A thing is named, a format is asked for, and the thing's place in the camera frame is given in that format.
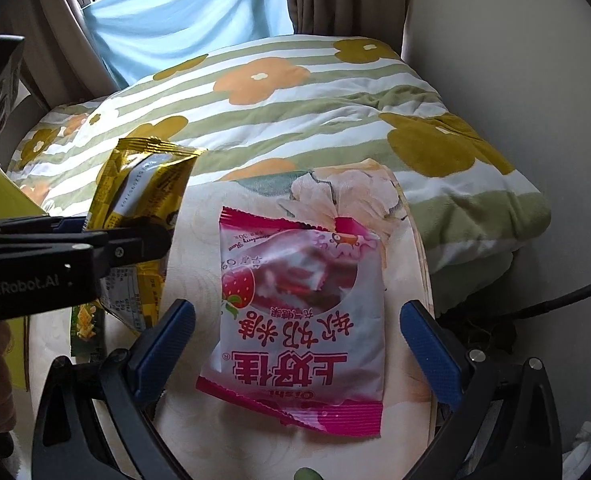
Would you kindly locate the green cardboard box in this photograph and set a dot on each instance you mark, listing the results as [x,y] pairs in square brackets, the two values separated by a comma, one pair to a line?
[5,195]

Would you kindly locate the green snack packet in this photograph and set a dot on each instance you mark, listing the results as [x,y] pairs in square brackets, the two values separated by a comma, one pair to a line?
[87,330]

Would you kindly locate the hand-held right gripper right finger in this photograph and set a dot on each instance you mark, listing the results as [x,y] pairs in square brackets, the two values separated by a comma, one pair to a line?
[433,350]

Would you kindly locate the white cloth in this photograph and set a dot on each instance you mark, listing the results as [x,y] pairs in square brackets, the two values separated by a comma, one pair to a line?
[588,447]

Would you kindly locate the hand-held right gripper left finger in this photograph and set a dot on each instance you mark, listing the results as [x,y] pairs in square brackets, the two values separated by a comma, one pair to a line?
[163,350]

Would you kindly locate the striped floral blanket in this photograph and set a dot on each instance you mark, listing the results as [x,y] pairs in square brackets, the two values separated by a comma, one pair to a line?
[325,125]

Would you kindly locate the yellow snack packet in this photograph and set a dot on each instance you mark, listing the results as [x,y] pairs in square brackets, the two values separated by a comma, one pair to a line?
[145,185]

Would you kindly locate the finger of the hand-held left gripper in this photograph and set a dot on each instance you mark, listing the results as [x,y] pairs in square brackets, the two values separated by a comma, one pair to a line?
[65,224]
[130,247]

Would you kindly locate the pink snack packet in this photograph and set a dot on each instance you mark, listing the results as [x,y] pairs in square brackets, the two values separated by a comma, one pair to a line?
[285,360]

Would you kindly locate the light blue cloth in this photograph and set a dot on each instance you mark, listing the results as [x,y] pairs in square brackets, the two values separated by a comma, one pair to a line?
[185,20]

